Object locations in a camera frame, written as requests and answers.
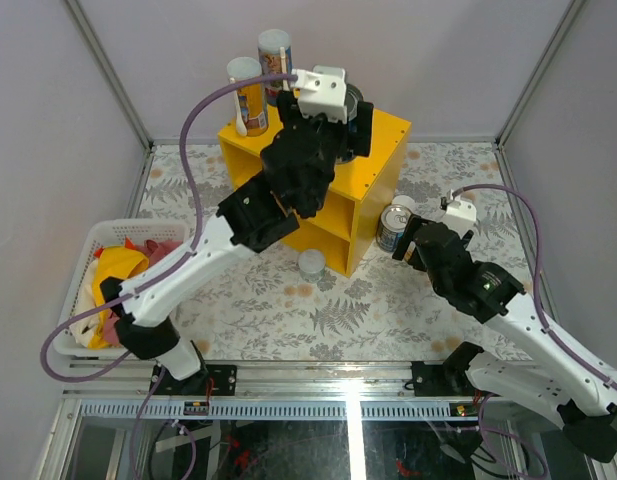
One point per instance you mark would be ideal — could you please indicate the pink cloth in basket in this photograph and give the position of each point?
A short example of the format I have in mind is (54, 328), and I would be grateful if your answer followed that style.
(158, 247)

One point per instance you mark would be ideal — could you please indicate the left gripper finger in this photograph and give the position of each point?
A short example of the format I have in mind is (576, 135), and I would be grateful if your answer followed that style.
(288, 109)
(359, 138)

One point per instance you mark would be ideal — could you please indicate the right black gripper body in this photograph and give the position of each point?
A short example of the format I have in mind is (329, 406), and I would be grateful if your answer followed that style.
(439, 281)

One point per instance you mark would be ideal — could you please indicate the white plastic laundry basket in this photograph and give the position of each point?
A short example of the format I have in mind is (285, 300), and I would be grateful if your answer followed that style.
(106, 234)

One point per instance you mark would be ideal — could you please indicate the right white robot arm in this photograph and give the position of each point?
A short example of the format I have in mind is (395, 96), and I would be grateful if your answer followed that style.
(575, 390)

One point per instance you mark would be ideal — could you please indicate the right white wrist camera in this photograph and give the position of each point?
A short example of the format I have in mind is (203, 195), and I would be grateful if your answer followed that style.
(460, 215)

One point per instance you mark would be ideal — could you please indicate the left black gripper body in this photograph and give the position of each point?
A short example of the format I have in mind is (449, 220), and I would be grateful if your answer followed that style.
(332, 139)

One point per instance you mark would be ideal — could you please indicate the small yellow can white lid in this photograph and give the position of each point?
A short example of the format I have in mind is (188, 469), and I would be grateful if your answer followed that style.
(405, 201)

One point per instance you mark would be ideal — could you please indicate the short grey can clear lid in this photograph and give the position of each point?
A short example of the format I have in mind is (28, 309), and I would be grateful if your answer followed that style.
(311, 264)

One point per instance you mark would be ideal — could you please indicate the yellow cloth in basket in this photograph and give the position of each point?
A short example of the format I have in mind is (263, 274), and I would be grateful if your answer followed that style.
(107, 317)

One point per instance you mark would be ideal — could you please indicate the aluminium front rail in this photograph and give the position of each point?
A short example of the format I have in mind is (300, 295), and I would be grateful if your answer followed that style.
(275, 390)

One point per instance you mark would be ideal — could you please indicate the tall can with white spoon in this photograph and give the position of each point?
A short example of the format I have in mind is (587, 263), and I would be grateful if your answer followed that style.
(274, 51)

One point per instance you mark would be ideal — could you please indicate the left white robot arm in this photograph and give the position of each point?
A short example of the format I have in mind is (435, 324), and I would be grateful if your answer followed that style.
(246, 223)

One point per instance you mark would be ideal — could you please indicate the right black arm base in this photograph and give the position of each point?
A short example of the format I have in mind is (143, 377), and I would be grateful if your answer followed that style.
(447, 379)

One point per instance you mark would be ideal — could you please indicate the blue can silver pull-tab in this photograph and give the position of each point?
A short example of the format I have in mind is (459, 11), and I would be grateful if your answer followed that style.
(353, 97)

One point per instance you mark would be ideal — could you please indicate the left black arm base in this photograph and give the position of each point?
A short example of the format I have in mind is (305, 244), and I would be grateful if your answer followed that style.
(213, 380)

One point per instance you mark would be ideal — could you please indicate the yellow wooden shelf cabinet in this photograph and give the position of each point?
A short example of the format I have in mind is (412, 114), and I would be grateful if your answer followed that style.
(346, 226)

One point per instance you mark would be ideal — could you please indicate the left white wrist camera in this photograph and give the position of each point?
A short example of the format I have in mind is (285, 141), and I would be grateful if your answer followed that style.
(322, 91)

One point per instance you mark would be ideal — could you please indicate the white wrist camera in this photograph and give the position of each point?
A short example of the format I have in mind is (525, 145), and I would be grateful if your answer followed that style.
(322, 91)
(460, 215)

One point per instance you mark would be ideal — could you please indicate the white cloth in basket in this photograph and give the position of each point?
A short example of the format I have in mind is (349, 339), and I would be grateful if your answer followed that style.
(85, 331)

